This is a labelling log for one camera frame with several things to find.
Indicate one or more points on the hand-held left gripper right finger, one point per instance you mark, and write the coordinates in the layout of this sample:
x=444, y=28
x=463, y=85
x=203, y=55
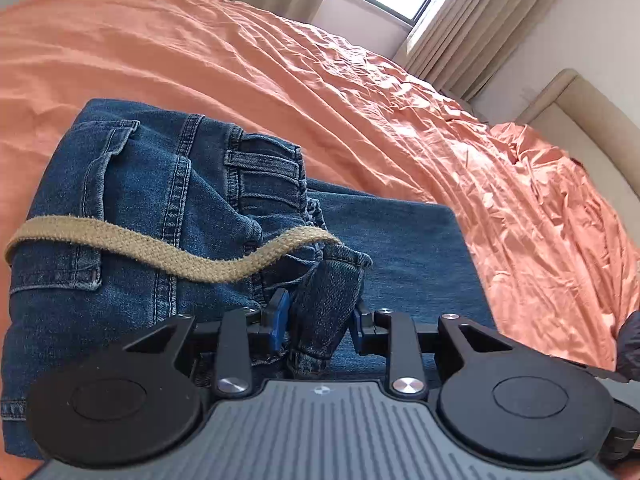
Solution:
x=358, y=329

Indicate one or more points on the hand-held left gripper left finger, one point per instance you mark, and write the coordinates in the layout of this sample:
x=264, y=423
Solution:
x=278, y=321

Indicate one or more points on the blue denim pants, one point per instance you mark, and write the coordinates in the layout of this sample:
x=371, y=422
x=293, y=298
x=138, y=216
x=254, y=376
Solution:
x=150, y=185

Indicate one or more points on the tan woven belt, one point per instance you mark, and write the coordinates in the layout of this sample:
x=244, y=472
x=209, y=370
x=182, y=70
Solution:
x=150, y=251

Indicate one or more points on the crumpled orange duvet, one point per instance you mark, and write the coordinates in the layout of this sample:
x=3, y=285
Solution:
x=565, y=220

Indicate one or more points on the orange bedsheet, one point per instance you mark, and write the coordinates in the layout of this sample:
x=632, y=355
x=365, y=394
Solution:
x=280, y=70

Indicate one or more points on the black cloth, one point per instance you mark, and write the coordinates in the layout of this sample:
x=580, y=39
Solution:
x=631, y=347

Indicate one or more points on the beige padded headboard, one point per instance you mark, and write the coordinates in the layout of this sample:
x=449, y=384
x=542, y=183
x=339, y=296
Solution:
x=590, y=115

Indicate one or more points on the narrow beige curtain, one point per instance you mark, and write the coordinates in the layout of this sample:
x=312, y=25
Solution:
x=480, y=25

